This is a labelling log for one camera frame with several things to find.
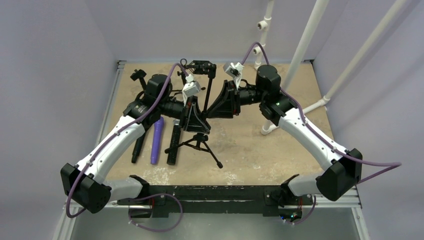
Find white PVC pipe frame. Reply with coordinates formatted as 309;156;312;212
253;0;408;135

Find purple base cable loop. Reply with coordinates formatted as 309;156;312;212
128;193;184;233

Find black microphone silver grille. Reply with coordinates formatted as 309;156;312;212
165;119;181;166

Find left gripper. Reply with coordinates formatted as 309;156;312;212
158;95;211;133

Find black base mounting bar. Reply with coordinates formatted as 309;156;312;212
117;185;313;218

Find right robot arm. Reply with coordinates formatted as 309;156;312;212
207;62;362;204

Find black wireless microphone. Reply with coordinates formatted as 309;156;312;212
131;135;145;164

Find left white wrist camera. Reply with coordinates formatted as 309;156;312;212
181;74;201;105

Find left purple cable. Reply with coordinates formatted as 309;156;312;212
65;62;190;219

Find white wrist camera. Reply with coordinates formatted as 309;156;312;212
181;74;201;105
223;62;244;90

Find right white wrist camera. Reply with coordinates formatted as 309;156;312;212
223;62;244;90

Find purple microphone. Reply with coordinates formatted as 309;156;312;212
150;116;165;165

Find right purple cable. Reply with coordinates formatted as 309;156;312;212
240;41;402;185

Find black tripod stand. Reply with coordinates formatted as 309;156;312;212
177;58;190;85

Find black round-base mic stand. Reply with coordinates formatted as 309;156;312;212
130;69;147;91

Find black tripod stand shock mount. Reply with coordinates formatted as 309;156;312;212
161;60;223;169

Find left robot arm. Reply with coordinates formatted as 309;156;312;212
60;74;201;218

